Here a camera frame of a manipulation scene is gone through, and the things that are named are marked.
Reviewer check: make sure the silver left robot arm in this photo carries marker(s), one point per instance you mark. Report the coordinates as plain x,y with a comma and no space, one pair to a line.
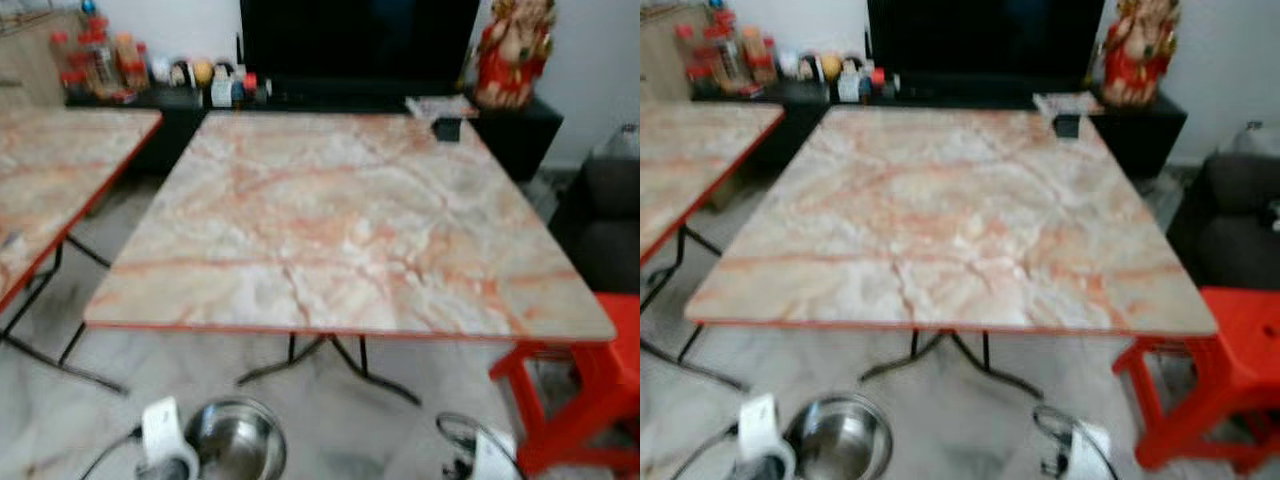
165,474
765,472

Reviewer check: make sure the black television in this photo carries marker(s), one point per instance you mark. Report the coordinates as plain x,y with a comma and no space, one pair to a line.
985,40
360,40

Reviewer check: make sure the red and gold statue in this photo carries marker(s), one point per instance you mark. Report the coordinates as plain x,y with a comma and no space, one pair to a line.
515,50
1140,50

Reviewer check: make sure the black tv console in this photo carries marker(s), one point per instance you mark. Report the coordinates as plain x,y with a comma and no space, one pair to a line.
520,140
1145,135

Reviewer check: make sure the red plastic stool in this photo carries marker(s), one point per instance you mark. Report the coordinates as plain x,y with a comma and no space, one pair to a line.
600,370
1240,360

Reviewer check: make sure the small black box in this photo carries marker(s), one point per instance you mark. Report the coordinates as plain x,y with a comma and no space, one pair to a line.
447,128
1068,125

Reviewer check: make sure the small steel bowl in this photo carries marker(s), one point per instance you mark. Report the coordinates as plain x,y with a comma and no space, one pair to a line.
240,445
840,440

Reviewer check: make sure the dark sofa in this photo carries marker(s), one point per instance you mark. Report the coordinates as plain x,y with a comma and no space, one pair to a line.
1230,220
600,220

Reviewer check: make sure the grey cloth bundle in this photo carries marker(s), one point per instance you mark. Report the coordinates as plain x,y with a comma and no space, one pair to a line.
1255,140

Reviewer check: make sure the white figurine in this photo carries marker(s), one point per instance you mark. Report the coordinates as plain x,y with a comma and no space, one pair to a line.
222,93
850,88

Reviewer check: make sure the red packaged bottles stack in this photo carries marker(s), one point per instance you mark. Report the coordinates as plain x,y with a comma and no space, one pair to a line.
725,55
100,60

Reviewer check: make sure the clear plastic tray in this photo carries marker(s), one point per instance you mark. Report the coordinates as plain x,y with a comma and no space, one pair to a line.
1065,102
435,105

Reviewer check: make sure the small red figurine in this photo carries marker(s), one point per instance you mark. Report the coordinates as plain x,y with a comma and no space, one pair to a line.
250,82
878,78

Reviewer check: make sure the dark haired figurine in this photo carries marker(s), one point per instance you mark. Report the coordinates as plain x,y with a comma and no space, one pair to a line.
180,73
810,68

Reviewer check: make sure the light wooden cabinet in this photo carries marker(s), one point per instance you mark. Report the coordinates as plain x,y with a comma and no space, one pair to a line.
30,60
665,55

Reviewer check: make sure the yellow figurine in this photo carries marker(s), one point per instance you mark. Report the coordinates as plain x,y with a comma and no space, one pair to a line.
832,67
203,72

